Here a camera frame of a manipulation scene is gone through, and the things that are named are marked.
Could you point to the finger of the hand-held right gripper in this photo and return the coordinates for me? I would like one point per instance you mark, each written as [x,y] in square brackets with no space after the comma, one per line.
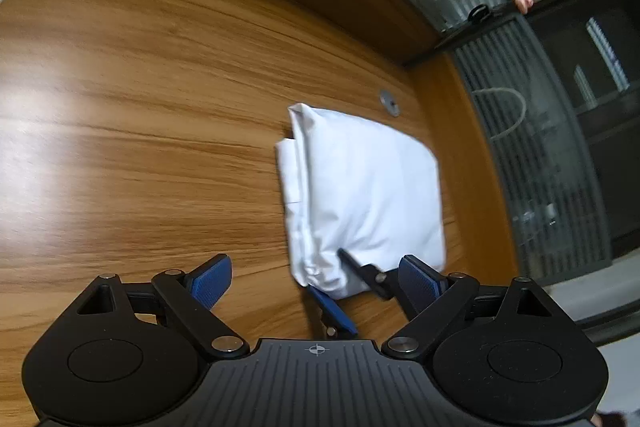
[332,312]
[380,279]

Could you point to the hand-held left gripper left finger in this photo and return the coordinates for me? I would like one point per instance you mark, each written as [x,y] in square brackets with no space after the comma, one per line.
[212,282]

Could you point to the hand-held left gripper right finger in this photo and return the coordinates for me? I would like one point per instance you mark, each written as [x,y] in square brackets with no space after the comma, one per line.
[422,282]

